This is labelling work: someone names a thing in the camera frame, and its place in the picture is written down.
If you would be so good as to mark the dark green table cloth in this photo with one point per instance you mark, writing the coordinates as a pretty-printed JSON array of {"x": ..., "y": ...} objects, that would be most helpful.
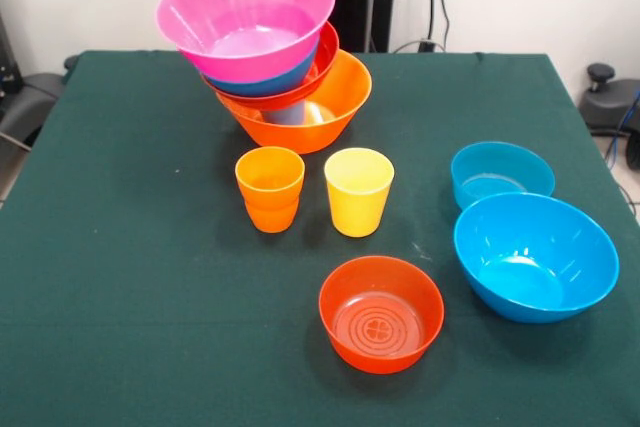
[{"x": 280, "y": 392}]

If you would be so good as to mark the orange cup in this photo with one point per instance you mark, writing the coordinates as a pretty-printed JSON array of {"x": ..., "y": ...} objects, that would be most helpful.
[
  {"x": 272, "y": 221},
  {"x": 270, "y": 182}
]

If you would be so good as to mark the small teal blue bowl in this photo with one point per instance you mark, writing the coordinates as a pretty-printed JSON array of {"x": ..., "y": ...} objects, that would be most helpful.
[{"x": 500, "y": 172}]

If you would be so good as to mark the yellow cup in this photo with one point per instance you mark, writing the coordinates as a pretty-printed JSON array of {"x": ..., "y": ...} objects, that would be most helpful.
[{"x": 359, "y": 207}]

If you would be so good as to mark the small red bowl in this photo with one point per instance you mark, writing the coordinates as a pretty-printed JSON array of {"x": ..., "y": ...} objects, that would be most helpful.
[{"x": 380, "y": 327}]

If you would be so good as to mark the large orange bowl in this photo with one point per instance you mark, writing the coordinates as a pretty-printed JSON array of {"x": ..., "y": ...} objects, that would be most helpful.
[{"x": 320, "y": 132}]

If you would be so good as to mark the blue cup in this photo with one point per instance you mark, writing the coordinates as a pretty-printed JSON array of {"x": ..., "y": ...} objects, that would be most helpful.
[{"x": 287, "y": 114}]

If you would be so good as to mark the large blue bowl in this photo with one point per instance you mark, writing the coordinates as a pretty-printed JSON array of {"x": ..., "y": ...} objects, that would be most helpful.
[
  {"x": 260, "y": 87},
  {"x": 535, "y": 257}
]

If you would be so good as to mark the black pedestal leg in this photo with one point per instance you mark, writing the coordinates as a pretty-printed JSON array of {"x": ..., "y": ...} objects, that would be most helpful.
[
  {"x": 607, "y": 107},
  {"x": 30, "y": 97}
]

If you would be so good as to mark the large pink bowl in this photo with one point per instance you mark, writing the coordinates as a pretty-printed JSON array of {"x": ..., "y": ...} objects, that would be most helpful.
[{"x": 240, "y": 12}]

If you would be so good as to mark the wide red bowl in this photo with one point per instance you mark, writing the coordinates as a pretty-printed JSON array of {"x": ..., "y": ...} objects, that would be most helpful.
[{"x": 327, "y": 62}]

